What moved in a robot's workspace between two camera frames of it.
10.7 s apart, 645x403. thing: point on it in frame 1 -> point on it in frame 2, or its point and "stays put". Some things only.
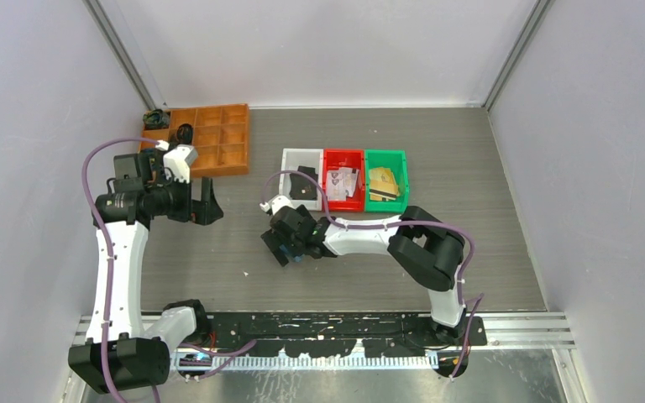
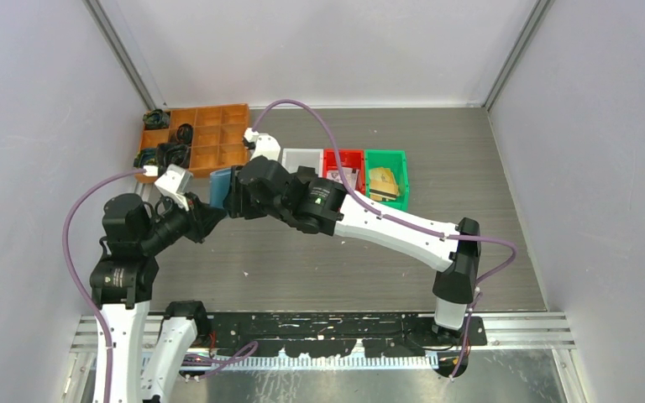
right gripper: (273, 243) -> (237, 201)
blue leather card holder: (297, 259) -> (219, 185)
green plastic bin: (396, 160) stays put
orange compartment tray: (221, 137) stays put
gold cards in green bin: (383, 185) stays put
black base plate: (380, 333) stays put
